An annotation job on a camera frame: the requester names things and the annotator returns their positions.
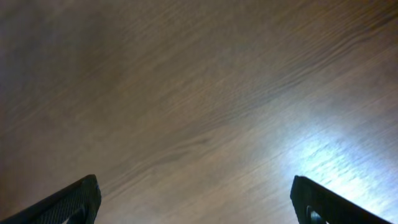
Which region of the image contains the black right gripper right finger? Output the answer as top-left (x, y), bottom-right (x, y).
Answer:
top-left (290, 175), bottom-right (390, 224)

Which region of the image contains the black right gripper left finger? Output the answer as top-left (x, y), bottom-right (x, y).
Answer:
top-left (1, 174), bottom-right (101, 224)

